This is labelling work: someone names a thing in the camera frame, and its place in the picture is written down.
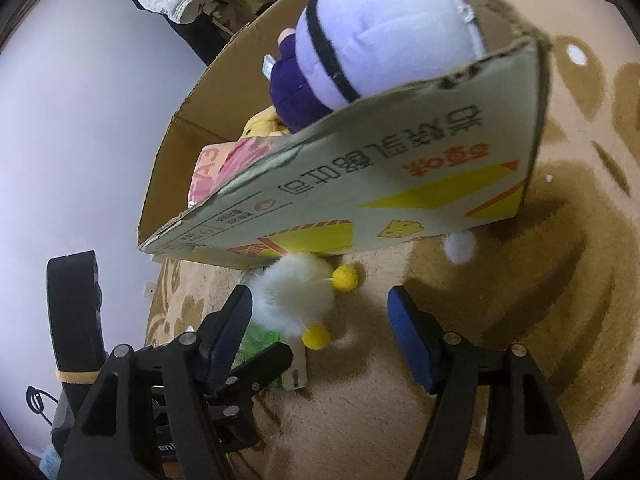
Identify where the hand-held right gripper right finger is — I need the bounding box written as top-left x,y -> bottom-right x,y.
386,285 -> 584,480

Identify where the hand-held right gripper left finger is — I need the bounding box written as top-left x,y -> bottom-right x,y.
59,284 -> 254,480

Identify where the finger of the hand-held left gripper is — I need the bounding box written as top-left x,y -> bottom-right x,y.
207,395 -> 262,456
220,342 -> 294,401

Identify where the green tissue pack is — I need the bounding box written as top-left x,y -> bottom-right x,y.
230,320 -> 308,392

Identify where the white fluffy plush toy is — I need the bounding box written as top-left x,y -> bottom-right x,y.
249,252 -> 360,351

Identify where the printed cardboard box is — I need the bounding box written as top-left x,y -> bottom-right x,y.
137,0 -> 552,270

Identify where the pink tissue pack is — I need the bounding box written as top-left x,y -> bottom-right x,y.
189,135 -> 293,208

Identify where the yellow plush toy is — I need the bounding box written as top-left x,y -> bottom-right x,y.
240,105 -> 293,141

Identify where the lavender plush toy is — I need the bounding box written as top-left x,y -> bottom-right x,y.
265,0 -> 488,133

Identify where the light blue fluffy cloth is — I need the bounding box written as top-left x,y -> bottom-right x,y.
37,442 -> 66,480

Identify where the dark hanging coat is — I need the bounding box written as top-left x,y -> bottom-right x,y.
175,15 -> 236,66

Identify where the beige trench coat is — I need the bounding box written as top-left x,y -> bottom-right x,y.
200,0 -> 296,36

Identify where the black cable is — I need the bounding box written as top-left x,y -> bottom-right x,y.
25,385 -> 61,423

